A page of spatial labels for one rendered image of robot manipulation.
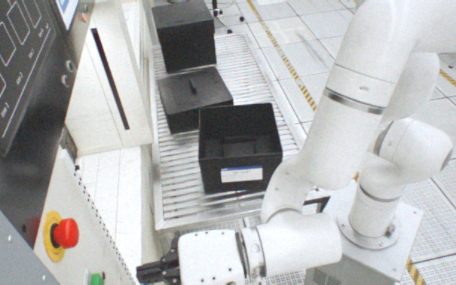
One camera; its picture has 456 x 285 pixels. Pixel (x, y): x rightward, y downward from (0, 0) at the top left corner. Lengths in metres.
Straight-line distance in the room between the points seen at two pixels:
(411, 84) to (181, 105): 0.98
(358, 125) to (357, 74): 0.07
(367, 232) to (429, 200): 1.28
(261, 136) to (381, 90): 0.98
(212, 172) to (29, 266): 0.84
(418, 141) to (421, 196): 1.53
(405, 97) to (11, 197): 0.67
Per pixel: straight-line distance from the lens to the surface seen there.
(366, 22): 0.51
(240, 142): 1.43
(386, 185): 1.00
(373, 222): 1.14
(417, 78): 0.75
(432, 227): 2.30
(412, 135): 0.92
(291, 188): 0.66
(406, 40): 0.52
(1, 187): 0.42
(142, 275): 0.62
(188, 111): 1.48
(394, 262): 1.19
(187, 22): 1.83
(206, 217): 1.22
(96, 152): 1.38
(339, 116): 0.51
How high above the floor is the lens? 1.75
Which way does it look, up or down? 42 degrees down
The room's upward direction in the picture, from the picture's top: 6 degrees counter-clockwise
